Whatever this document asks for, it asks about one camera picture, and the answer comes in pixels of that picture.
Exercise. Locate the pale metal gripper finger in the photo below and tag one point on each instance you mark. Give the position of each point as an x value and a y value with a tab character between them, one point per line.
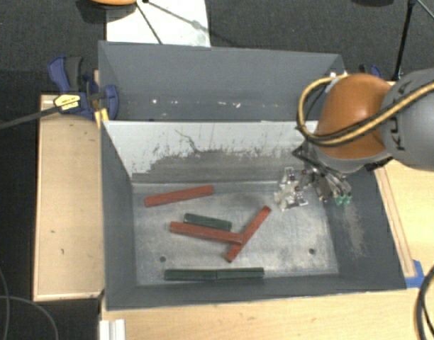
287	184
295	201

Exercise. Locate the red-brown flat block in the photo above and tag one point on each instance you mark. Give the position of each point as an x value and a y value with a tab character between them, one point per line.
179	195
250	230
206	233

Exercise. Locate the grey metal bin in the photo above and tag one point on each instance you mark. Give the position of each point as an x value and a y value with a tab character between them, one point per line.
210	154

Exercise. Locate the dark green flat block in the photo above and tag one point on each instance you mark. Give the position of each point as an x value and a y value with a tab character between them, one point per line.
240	273
207	221
190	275

